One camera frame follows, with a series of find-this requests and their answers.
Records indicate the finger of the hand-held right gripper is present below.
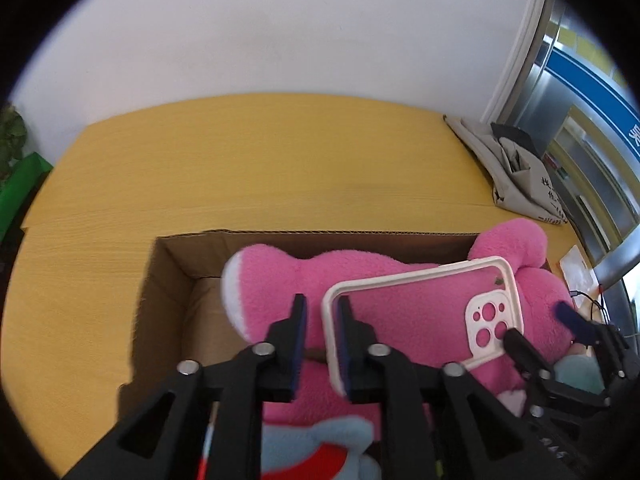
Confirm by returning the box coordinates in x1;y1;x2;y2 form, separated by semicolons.
502;328;557;383
554;301;603;348

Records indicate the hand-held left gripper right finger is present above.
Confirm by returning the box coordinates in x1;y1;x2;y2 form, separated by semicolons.
336;296;576;480

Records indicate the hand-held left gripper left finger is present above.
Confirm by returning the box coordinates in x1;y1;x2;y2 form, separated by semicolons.
62;292;307;480

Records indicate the white clear phone case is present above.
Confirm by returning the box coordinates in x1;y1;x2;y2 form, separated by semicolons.
321;256;526;399

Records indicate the pink plush bear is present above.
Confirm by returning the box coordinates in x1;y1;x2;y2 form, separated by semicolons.
221;218;583;428

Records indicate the cardboard box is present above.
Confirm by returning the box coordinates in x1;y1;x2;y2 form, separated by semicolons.
131;230;553;401

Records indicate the small teal plush toy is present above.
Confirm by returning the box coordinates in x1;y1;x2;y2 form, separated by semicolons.
552;352;607;394

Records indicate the light blue plush toy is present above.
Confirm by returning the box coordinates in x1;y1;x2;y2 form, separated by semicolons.
260;417;383;480

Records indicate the beige canvas bag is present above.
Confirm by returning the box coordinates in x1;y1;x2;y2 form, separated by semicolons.
442;114;569;226

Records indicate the blue window banner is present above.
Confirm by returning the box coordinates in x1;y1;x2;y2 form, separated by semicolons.
544;44;640;162

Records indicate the green box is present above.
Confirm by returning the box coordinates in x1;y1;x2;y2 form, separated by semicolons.
0;152;55;240

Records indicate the green potted plant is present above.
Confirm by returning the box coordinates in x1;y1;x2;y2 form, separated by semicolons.
0;104;29;182

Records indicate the black cable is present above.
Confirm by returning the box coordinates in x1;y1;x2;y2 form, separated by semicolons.
567;287;610;332

